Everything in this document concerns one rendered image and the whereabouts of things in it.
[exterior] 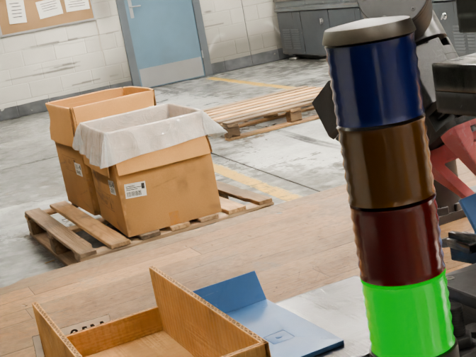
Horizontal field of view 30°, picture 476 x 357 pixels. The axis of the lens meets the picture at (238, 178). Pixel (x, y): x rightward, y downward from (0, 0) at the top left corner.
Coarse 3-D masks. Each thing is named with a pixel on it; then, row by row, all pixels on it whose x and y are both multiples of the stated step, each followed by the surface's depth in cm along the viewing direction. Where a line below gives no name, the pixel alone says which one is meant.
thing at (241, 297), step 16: (208, 288) 83; (224, 288) 84; (240, 288) 84; (256, 288) 85; (224, 304) 83; (240, 304) 84; (256, 304) 84; (272, 304) 83; (240, 320) 80; (256, 320) 80; (272, 320) 79; (288, 320) 78; (304, 320) 78; (304, 336) 74; (320, 336) 74; (336, 336) 73; (272, 352) 73; (288, 352) 72; (304, 352) 71; (320, 352) 72
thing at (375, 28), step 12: (348, 24) 37; (360, 24) 36; (372, 24) 36; (384, 24) 35; (396, 24) 36; (408, 24) 36; (324, 36) 37; (336, 36) 36; (348, 36) 36; (360, 36) 35; (372, 36) 35; (384, 36) 35; (396, 36) 36; (456, 348) 39
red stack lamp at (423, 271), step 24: (360, 216) 38; (384, 216) 37; (408, 216) 37; (432, 216) 38; (360, 240) 39; (384, 240) 38; (408, 240) 37; (432, 240) 38; (360, 264) 39; (384, 264) 38; (408, 264) 38; (432, 264) 38
